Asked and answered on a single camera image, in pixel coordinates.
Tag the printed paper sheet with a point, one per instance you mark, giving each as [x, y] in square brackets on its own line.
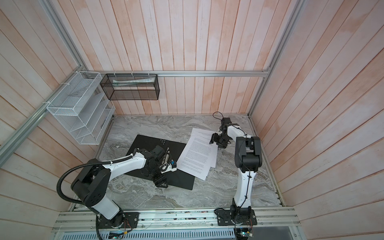
[198, 157]

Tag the aluminium front rail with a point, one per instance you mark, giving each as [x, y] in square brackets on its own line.
[82, 221]

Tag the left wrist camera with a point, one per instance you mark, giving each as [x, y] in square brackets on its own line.
[169, 167]

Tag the blue folder black inside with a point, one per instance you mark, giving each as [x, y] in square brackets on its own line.
[173, 151]

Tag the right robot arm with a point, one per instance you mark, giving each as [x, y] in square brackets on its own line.
[248, 160]

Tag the black mesh basket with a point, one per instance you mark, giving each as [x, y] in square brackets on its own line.
[149, 93]

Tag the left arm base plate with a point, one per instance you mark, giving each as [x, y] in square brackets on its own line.
[121, 220]

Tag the white wire mesh shelf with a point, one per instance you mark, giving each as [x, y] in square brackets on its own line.
[84, 113]

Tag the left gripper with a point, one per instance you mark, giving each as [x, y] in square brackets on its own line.
[158, 184]

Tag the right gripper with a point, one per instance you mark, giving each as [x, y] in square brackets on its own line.
[214, 138]

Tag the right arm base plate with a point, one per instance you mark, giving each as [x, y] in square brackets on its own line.
[230, 218]

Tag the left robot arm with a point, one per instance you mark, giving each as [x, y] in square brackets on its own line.
[91, 184]

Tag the aluminium frame bar back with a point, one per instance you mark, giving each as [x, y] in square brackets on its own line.
[192, 73]

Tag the papers in black basket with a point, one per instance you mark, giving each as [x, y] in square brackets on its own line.
[134, 82]

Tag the aluminium frame bar right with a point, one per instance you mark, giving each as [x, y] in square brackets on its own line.
[295, 16]

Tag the aluminium frame bar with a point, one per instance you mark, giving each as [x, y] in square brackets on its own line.
[192, 73]
[21, 134]
[295, 16]

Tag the white paper sheets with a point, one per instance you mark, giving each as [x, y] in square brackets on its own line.
[207, 133]

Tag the aluminium frame bar left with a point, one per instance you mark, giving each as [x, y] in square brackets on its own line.
[21, 134]

